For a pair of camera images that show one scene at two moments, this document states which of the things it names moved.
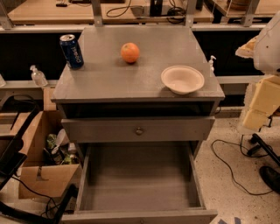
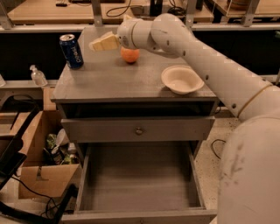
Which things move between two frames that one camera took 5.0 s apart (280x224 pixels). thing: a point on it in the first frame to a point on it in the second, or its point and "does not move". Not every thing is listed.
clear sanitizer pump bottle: [38, 77] does not move
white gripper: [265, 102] to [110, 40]
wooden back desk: [115, 11] does not move
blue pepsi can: [72, 51] does not move
